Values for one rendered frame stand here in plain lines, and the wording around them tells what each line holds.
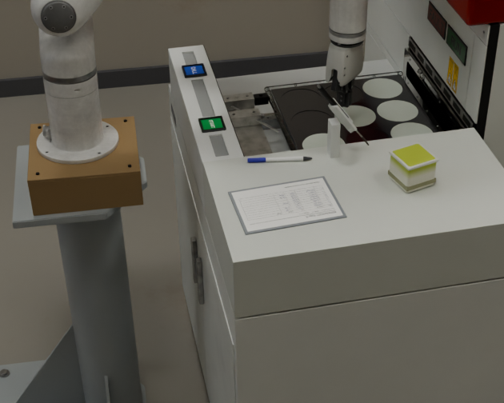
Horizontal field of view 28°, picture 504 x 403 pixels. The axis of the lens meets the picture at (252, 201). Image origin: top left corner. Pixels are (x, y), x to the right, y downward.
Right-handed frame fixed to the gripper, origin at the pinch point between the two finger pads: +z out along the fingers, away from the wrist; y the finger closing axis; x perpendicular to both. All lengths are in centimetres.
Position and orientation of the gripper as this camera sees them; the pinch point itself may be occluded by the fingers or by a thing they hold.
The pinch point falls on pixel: (344, 97)
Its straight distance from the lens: 238.6
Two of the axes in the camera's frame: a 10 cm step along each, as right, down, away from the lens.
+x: 8.2, 3.3, -4.7
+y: -5.8, 4.9, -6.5
